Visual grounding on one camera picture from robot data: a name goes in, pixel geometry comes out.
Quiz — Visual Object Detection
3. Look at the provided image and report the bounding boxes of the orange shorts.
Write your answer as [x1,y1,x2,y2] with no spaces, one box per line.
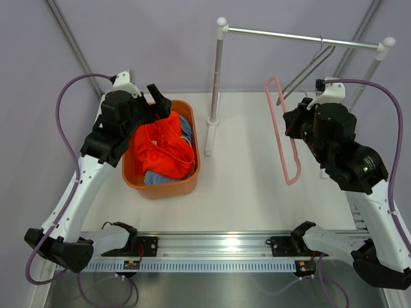
[133,110,197,180]

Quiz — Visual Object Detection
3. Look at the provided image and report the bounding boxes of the grey hanger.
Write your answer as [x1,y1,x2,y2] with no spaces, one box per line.
[282,44,336,99]

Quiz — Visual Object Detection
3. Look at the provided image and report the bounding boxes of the pink hanger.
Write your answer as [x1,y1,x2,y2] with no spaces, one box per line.
[265,75,302,185]

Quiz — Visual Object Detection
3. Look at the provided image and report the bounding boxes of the light blue shorts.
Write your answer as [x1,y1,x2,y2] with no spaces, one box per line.
[143,115,193,186]

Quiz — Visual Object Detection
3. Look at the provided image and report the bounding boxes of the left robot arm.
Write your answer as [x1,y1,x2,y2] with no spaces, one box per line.
[24,84,171,273]

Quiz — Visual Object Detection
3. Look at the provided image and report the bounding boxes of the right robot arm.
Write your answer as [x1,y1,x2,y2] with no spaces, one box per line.
[283,98,410,290]

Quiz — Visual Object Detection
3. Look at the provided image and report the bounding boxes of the orange plastic basket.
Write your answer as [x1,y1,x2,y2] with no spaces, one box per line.
[122,99,200,200]

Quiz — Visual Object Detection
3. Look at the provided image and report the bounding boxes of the white metal clothes rack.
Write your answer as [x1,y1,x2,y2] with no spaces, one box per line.
[204,17,396,156]

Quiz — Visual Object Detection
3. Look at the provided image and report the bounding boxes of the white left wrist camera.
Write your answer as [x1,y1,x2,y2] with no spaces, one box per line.
[110,69,141,98]

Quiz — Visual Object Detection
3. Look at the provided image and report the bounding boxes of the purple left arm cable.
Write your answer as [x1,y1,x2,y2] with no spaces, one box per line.
[24,73,139,305]

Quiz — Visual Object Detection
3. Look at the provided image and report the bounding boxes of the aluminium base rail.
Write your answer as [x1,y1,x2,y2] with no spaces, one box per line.
[138,231,303,259]

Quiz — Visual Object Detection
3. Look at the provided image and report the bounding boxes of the white slotted cable duct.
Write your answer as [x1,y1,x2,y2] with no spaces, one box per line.
[83,259,296,273]

